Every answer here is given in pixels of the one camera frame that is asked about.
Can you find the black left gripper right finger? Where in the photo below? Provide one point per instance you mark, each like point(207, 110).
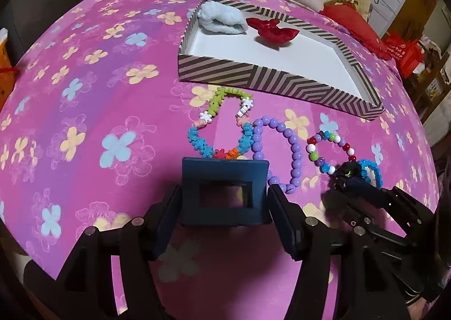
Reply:
point(366, 288)

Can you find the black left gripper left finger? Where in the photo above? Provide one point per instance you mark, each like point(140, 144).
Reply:
point(86, 281)

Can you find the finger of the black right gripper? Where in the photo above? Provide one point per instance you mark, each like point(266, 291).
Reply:
point(348, 171)

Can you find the blue hair claw clip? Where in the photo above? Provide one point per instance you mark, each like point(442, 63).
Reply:
point(224, 192)

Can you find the red satin bow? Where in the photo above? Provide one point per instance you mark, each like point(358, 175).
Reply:
point(270, 31)

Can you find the light blue fluffy scrunchie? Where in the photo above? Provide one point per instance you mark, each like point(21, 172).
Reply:
point(216, 17)

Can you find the red shopping bag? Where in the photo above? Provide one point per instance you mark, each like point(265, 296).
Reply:
point(406, 53)

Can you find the striped zigzag tray box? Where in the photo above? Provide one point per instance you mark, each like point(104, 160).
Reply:
point(316, 66)

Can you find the red cushion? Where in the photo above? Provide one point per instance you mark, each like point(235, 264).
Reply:
point(348, 17)

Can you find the pink floral bed sheet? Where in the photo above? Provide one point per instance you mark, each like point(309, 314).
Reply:
point(96, 129)

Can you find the orange plastic basket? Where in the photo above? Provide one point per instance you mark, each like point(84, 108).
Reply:
point(7, 71)

